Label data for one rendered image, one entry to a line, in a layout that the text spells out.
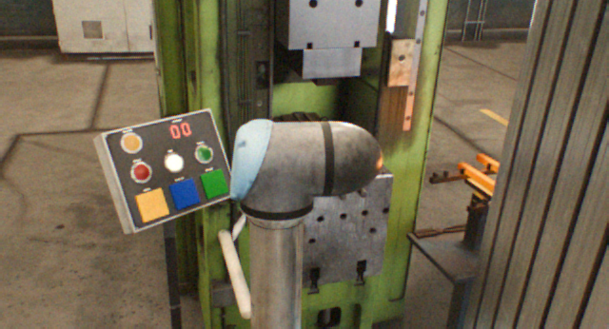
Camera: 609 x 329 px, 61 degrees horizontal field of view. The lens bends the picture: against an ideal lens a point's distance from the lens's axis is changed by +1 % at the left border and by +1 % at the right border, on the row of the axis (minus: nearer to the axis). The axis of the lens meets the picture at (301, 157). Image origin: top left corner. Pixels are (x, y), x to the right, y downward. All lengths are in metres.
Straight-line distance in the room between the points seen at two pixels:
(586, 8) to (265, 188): 0.45
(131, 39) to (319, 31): 5.47
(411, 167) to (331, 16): 0.80
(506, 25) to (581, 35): 8.93
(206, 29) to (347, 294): 1.13
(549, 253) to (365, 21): 1.26
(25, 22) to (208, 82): 6.16
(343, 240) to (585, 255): 1.50
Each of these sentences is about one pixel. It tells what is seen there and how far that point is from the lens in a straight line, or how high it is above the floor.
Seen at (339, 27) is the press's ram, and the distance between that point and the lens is 1.67.
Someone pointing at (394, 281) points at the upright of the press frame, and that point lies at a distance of 2.47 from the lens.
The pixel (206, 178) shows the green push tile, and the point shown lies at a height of 1.03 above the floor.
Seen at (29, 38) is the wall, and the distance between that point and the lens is 7.81.
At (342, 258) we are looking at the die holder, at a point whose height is 0.58.
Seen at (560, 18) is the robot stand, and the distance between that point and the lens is 0.55.
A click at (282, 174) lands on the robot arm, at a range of 0.73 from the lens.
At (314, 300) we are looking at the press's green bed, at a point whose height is 0.39.
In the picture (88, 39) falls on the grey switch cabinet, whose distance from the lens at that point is 7.05.
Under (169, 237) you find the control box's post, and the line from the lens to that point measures 1.71.
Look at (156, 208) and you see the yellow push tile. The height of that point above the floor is 1.00.
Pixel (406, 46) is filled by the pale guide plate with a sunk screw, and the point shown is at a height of 1.33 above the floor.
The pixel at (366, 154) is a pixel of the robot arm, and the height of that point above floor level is 1.43.
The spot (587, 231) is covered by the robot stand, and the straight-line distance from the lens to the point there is 0.48.
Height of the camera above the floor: 1.74
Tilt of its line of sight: 25 degrees down
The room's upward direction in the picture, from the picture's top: 2 degrees clockwise
